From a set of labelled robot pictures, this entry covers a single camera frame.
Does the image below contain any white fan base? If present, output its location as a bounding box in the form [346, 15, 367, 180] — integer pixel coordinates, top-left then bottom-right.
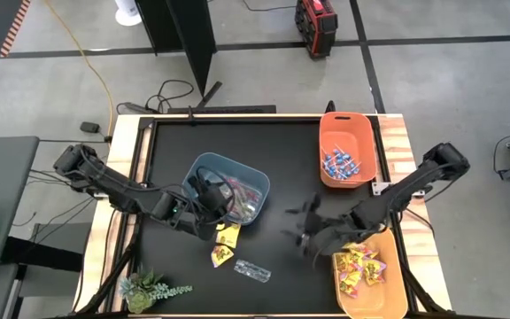
[113, 0, 143, 27]

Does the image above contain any yellow plastic bin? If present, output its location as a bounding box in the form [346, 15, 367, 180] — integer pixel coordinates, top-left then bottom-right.
[330, 228, 410, 319]

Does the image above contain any blue-grey plastic bin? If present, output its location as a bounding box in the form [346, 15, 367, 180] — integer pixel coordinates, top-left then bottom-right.
[182, 152, 271, 227]

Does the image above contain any black partition panel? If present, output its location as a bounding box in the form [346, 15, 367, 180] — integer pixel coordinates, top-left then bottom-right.
[134, 0, 223, 110]

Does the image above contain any red candy stick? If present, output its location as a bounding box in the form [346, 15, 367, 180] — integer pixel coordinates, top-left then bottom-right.
[224, 175, 256, 191]

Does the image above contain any red black power station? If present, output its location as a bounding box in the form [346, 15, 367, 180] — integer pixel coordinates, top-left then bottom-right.
[294, 0, 340, 61]

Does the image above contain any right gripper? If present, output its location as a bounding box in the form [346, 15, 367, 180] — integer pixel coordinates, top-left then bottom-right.
[280, 192, 365, 270]

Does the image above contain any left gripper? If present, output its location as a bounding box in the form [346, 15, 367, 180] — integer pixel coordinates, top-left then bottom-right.
[182, 176, 235, 241]

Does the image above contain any orange plastic bin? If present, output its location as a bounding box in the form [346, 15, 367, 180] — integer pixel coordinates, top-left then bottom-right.
[318, 111, 379, 190]

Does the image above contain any black power strip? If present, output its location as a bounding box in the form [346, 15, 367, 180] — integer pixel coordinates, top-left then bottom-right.
[116, 101, 161, 115]

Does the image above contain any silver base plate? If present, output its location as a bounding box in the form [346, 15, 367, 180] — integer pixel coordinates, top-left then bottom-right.
[371, 180, 391, 197]

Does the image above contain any black table frame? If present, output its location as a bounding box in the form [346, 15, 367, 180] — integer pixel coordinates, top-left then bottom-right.
[127, 113, 392, 318]

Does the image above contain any artificial succulent plant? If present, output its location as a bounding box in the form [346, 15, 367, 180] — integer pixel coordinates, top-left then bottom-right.
[118, 264, 195, 316]

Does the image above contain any grey side table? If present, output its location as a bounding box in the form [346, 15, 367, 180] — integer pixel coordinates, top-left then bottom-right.
[0, 136, 41, 272]

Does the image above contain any black partition foot bar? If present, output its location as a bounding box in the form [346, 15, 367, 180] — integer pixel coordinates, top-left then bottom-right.
[167, 104, 278, 115]

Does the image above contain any yellow cable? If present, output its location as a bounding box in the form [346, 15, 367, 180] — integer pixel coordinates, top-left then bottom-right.
[43, 0, 116, 136]

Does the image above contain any black floor cable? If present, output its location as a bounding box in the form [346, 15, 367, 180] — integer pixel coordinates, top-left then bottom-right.
[143, 79, 196, 113]

